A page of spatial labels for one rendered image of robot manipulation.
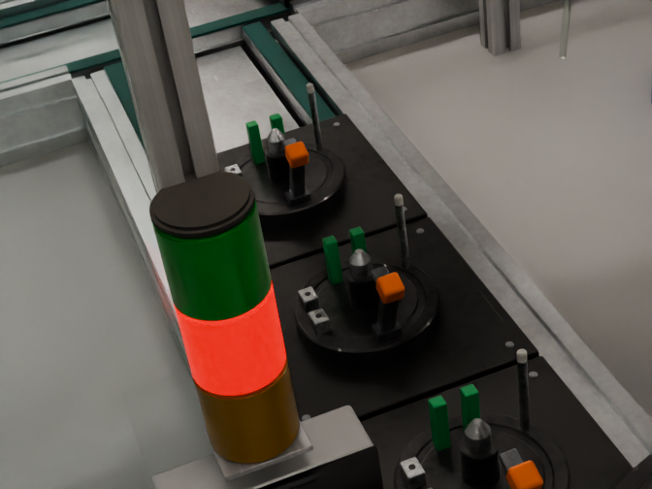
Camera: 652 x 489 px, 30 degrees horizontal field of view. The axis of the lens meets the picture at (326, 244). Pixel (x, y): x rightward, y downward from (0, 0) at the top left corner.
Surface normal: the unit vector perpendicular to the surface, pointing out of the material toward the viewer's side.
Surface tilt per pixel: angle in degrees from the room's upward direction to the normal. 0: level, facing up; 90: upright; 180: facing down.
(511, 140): 0
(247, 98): 0
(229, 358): 90
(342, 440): 0
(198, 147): 90
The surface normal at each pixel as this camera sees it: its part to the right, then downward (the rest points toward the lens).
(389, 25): 0.35, 0.53
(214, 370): -0.32, 0.61
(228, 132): -0.13, -0.79
